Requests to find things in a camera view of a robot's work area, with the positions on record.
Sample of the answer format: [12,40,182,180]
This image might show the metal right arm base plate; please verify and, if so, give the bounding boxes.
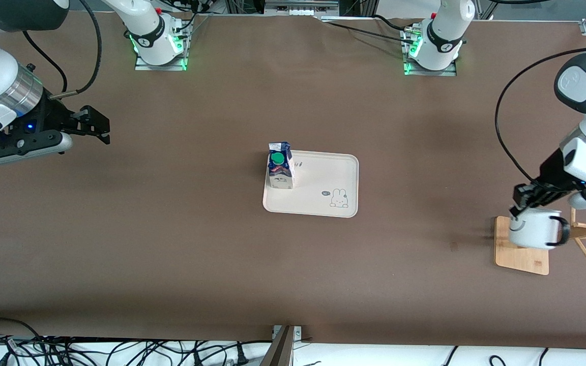
[134,14,188,71]

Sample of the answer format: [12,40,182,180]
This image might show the white smiley face mug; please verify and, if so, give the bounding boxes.
[508,207,571,250]

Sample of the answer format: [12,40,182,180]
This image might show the blue and white milk carton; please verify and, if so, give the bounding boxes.
[266,142,295,190]

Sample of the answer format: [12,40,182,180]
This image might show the black table cable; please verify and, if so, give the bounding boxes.
[324,22,412,42]

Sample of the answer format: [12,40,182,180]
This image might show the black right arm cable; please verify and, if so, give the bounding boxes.
[22,30,68,93]
[49,0,102,100]

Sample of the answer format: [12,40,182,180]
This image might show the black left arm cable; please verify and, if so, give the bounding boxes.
[495,47,586,193]

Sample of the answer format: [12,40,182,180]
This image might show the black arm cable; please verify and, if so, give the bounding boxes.
[49,0,102,100]
[495,47,586,193]
[22,30,68,93]

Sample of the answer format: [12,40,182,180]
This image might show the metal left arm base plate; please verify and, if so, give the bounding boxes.
[402,28,457,77]

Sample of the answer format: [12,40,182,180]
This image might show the wooden mug stand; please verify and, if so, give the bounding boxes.
[494,206,586,276]

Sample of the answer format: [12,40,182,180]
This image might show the white tray with bunny print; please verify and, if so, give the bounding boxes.
[262,150,360,219]

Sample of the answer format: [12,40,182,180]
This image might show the metal table edge bracket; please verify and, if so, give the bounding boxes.
[260,325,303,366]

